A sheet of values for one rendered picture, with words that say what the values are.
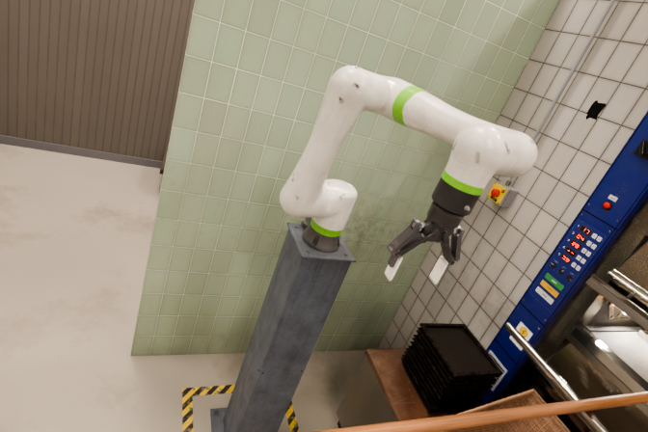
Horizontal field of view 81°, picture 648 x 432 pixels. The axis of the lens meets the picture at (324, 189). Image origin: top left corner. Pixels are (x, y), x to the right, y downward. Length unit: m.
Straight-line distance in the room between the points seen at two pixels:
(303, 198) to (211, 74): 0.70
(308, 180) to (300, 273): 0.37
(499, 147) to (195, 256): 1.58
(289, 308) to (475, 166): 0.93
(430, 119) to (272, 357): 1.12
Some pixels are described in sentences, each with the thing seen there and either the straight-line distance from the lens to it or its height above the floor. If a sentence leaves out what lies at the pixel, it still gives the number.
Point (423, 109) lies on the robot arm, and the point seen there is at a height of 1.81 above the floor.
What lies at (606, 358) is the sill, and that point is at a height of 1.17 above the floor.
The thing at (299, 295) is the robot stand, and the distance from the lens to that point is 1.48.
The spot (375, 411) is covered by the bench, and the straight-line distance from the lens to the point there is 2.07.
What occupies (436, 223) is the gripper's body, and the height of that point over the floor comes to 1.61.
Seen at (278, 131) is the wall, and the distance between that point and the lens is 1.77.
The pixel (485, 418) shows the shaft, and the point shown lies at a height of 1.20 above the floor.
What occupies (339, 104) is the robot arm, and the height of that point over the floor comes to 1.74.
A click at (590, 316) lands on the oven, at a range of 1.97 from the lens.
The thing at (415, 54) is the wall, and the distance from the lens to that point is 1.91.
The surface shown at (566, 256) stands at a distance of 1.92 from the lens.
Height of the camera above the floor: 1.92
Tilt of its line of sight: 22 degrees down
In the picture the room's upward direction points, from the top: 20 degrees clockwise
